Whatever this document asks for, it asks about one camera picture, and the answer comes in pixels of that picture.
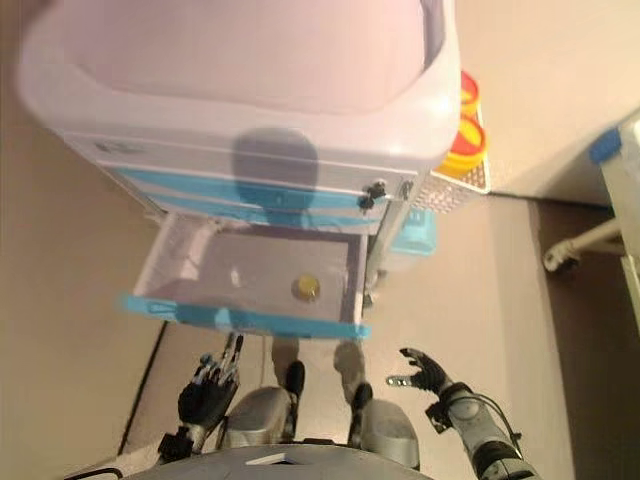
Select robot grey torso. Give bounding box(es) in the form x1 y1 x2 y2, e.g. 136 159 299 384
63 438 417 480

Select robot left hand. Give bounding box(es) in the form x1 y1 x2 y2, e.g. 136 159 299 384
177 333 246 427

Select blue-fronted cart drawer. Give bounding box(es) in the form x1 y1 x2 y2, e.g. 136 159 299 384
116 209 374 342

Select white bed frame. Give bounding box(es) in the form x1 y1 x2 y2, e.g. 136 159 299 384
542 107 640 304

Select black floor cable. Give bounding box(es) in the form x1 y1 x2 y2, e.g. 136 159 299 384
116 322 169 457

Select white medical cart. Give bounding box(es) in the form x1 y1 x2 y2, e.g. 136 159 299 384
18 0 464 261

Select blue bed corner bumper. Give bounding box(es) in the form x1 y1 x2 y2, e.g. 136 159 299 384
588 128 624 164

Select black cart keys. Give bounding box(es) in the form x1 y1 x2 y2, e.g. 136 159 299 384
357 179 389 212

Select white perforated basket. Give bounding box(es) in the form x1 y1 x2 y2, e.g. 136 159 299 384
407 107 492 217

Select yellow-capped medicine bottle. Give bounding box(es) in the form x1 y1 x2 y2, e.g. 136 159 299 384
291 272 322 304

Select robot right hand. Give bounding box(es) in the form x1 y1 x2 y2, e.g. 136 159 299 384
385 347 454 397

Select bed caster wheel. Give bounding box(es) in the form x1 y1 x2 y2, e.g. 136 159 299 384
543 241 582 274

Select blue waste bin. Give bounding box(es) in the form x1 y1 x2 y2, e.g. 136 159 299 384
388 207 439 260

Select robot right leg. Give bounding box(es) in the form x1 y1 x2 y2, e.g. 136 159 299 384
347 382 421 471

